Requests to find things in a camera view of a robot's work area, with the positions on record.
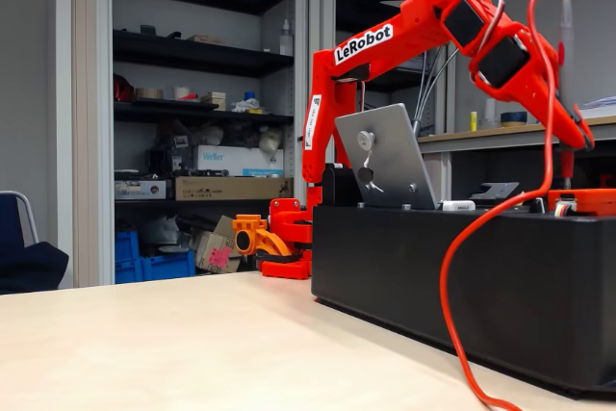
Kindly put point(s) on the sideboard with wooden top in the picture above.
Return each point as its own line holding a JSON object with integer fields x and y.
{"x": 515, "y": 136}

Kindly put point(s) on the blue plastic crate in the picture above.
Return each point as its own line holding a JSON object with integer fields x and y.
{"x": 126, "y": 247}
{"x": 168, "y": 266}

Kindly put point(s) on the slider with black knob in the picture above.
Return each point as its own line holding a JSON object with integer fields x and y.
{"x": 540, "y": 208}

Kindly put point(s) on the grey printed carton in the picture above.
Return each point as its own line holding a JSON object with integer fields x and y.
{"x": 139, "y": 189}

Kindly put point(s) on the clear plastic bottle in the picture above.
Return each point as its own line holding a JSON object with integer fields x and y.
{"x": 286, "y": 43}

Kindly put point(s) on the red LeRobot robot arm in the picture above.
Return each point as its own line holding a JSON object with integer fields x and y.
{"x": 414, "y": 14}

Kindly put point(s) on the grey stand brown-tipped stems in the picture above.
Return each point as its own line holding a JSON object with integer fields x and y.
{"x": 420, "y": 110}

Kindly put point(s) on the cardboard box pink sticker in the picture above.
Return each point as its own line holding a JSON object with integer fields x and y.
{"x": 207, "y": 247}

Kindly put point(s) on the beige tape roll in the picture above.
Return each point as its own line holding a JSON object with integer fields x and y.
{"x": 149, "y": 93}

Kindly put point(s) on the multicolour ribbon connector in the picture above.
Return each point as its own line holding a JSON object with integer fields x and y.
{"x": 563, "y": 209}

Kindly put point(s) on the white cup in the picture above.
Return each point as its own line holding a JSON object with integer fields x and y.
{"x": 490, "y": 115}

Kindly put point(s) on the yellow tube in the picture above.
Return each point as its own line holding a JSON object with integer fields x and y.
{"x": 473, "y": 122}

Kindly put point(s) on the grey cabinet black shelves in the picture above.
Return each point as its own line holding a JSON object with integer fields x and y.
{"x": 327, "y": 7}
{"x": 192, "y": 52}

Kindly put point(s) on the white rounded object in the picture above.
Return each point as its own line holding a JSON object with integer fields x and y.
{"x": 269, "y": 139}

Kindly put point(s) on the white tape roll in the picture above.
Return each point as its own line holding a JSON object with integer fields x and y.
{"x": 181, "y": 92}

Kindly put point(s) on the red tool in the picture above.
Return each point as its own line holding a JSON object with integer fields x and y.
{"x": 122, "y": 91}

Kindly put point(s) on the white sensor block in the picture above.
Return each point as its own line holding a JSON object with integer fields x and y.
{"x": 459, "y": 206}

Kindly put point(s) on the dark tape roll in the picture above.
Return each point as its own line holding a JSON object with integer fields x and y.
{"x": 512, "y": 118}

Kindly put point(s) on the blue chair metal frame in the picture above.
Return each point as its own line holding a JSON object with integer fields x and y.
{"x": 9, "y": 223}

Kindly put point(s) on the black task box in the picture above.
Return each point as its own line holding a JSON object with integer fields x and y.
{"x": 505, "y": 286}

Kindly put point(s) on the white Weller box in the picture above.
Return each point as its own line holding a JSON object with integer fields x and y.
{"x": 216, "y": 158}

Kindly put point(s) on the orange printed part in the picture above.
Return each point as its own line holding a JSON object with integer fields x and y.
{"x": 269, "y": 242}

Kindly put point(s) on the flat beige item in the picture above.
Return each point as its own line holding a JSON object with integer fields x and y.
{"x": 204, "y": 39}

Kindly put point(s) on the small wooden box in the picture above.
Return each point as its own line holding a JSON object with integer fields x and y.
{"x": 214, "y": 100}

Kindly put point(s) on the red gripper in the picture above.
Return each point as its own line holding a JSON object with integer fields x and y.
{"x": 535, "y": 86}

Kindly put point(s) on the grey test probe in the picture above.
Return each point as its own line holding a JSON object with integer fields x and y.
{"x": 567, "y": 31}

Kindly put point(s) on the long brown cardboard box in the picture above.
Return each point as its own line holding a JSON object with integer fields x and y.
{"x": 212, "y": 188}

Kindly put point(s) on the small cardboard box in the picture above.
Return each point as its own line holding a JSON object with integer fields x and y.
{"x": 225, "y": 227}

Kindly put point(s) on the stack of papers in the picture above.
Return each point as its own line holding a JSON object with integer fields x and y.
{"x": 601, "y": 105}

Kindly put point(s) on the grey metal hinged lid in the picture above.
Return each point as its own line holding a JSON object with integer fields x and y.
{"x": 394, "y": 161}

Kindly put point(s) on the white rag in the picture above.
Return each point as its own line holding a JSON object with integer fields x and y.
{"x": 246, "y": 105}

